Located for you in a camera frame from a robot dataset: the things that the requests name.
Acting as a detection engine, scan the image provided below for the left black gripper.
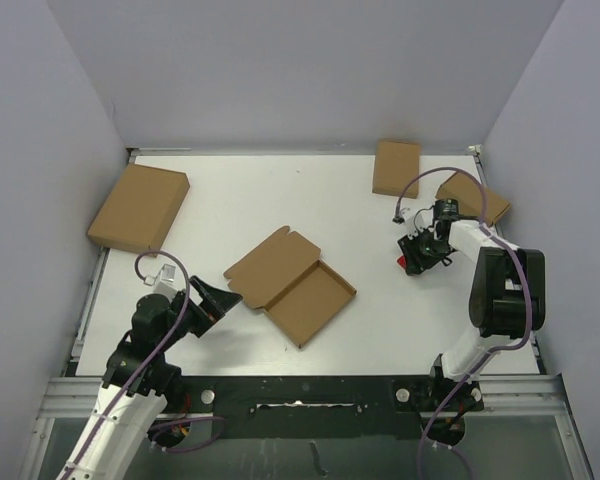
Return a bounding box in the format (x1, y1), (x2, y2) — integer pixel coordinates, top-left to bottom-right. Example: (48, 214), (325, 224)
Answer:
(157, 275), (241, 350)

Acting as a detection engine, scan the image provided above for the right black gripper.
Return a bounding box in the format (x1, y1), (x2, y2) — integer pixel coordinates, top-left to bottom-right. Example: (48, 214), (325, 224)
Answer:
(399, 227), (452, 275)

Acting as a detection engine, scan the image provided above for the brown cardboard box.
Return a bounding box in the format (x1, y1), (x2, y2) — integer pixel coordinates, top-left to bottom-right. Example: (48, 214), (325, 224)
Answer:
(224, 226), (357, 349)

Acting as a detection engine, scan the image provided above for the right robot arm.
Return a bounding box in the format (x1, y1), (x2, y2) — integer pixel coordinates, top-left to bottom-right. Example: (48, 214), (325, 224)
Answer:
(397, 199), (546, 409)

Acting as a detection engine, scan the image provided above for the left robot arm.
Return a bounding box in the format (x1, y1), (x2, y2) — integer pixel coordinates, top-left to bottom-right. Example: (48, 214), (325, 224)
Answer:
(58, 276), (243, 479)

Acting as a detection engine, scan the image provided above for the small folded cardboard box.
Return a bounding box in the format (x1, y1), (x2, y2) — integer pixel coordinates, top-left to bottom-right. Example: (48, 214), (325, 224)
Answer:
(436, 173), (511, 227)

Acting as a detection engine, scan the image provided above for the upright folded cardboard box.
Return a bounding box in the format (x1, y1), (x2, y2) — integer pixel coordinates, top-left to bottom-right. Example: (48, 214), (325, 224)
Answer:
(372, 139), (421, 197)

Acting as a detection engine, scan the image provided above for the large folded cardboard box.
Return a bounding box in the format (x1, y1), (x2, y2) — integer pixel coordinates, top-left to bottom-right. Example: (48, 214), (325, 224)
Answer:
(87, 163), (190, 254)

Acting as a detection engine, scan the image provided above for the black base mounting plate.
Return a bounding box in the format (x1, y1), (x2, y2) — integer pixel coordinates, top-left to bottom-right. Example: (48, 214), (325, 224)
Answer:
(149, 373), (484, 446)

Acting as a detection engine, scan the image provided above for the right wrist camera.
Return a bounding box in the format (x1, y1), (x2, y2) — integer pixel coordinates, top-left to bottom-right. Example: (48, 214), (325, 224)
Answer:
(392, 207), (411, 225)

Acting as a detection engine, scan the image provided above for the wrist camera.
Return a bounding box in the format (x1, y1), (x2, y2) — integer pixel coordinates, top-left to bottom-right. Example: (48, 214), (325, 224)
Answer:
(143, 264), (178, 300)
(392, 207), (411, 225)

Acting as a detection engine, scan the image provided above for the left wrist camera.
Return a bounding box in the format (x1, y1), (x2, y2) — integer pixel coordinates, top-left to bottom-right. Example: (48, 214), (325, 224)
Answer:
(143, 264), (178, 300)

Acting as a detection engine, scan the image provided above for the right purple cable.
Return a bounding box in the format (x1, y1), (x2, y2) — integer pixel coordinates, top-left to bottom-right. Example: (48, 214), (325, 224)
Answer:
(395, 167), (537, 480)

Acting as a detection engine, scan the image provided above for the aluminium table frame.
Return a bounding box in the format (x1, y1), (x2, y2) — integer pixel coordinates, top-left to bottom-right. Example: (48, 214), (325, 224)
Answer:
(14, 144), (594, 480)

